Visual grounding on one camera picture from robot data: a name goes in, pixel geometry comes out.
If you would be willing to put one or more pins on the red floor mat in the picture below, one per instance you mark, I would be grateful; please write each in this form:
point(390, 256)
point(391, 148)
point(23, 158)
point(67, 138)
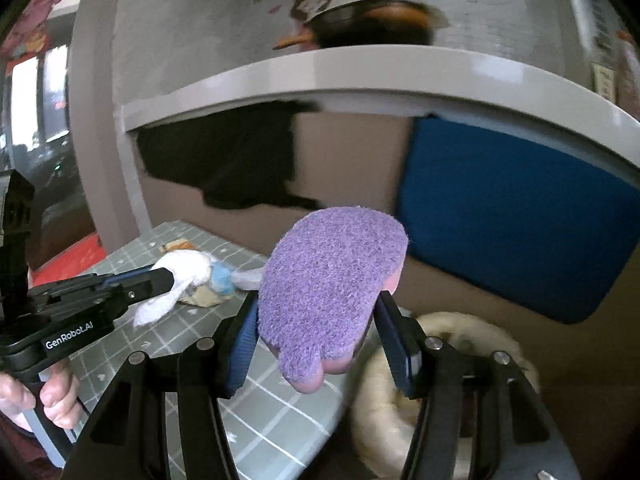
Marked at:
point(70, 260)

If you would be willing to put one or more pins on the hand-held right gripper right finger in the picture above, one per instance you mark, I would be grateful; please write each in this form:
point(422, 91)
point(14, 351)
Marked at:
point(395, 350)

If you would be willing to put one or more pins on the brown sauce bottle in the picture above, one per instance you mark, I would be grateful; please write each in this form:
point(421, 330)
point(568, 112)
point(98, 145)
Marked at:
point(602, 77)

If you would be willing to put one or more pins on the blue and white wrapper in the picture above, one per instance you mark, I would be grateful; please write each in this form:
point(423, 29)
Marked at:
point(222, 280)

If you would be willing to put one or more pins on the white kitchen counter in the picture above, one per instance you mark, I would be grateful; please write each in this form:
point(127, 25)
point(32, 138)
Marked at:
point(450, 80)

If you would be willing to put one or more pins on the glass door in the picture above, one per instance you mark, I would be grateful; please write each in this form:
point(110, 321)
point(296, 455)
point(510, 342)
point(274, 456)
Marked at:
point(45, 135)

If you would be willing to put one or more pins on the green checkered tablecloth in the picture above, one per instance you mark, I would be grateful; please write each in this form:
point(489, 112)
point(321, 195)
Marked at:
point(280, 420)

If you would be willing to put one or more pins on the black cloth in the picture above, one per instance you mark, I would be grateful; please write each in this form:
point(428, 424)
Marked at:
point(225, 160)

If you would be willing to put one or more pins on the cartoon girl wall sticker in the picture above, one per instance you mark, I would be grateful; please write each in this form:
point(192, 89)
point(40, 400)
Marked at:
point(310, 5)

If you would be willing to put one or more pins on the person's left hand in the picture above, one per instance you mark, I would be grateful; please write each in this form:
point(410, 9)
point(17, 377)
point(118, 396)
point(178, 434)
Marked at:
point(60, 395)

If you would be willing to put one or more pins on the beige crumpled wrapper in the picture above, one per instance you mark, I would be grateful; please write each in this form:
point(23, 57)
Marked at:
point(202, 298)

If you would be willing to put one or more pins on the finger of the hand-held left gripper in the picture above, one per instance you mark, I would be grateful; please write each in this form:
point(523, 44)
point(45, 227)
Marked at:
point(70, 287)
point(152, 282)

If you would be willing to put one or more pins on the small gold wrapper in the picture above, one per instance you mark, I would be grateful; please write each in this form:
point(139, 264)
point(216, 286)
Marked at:
point(176, 246)

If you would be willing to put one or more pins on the white bin with yellowish liner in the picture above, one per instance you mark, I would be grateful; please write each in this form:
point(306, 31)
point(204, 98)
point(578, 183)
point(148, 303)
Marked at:
point(380, 410)

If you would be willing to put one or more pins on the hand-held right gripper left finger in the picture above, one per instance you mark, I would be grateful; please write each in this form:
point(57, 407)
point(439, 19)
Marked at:
point(242, 355)

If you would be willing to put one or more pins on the purple sponge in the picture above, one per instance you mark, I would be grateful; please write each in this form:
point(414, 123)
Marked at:
point(330, 270)

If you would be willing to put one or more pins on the red cartoon door decal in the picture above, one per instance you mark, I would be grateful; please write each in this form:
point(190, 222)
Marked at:
point(25, 30)

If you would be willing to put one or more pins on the blue towel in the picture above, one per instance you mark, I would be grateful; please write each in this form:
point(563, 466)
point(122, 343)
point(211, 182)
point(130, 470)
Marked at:
point(500, 220)

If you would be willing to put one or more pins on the orange capped bottle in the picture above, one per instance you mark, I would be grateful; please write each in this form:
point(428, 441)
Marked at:
point(629, 70)

